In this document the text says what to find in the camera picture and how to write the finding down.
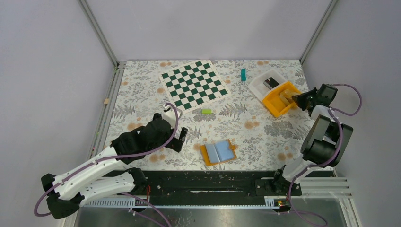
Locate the teal block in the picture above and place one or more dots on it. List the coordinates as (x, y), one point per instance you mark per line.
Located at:
(243, 75)

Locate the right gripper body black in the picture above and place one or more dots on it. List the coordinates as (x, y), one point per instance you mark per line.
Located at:
(313, 99)

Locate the black card in white bin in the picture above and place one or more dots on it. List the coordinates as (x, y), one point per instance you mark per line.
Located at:
(271, 83)

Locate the aluminium rail front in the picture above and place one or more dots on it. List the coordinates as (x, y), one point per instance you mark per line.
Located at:
(309, 188)

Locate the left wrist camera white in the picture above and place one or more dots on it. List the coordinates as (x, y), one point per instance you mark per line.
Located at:
(168, 114)

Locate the orange leather card holder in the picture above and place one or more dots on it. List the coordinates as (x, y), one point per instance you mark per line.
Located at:
(218, 152)

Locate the orange plastic bin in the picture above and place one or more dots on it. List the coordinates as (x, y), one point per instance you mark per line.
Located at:
(276, 104)

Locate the green white chessboard mat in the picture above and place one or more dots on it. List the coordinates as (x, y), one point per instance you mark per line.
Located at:
(193, 85)

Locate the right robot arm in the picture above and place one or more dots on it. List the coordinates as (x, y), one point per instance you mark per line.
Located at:
(325, 143)

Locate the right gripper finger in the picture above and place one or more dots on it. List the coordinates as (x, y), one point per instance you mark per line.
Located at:
(301, 100)
(312, 93)

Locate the floral tablecloth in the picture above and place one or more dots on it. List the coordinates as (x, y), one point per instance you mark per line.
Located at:
(262, 141)

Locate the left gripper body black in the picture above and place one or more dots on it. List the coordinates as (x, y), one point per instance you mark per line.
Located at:
(173, 137)

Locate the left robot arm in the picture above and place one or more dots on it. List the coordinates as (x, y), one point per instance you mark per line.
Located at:
(112, 171)

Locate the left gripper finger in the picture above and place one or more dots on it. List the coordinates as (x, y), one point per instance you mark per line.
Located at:
(176, 146)
(183, 133)

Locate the lime green block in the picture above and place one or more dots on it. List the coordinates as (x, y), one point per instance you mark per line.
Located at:
(206, 111)

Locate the white plastic bin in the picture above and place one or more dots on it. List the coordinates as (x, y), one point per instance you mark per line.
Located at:
(263, 84)

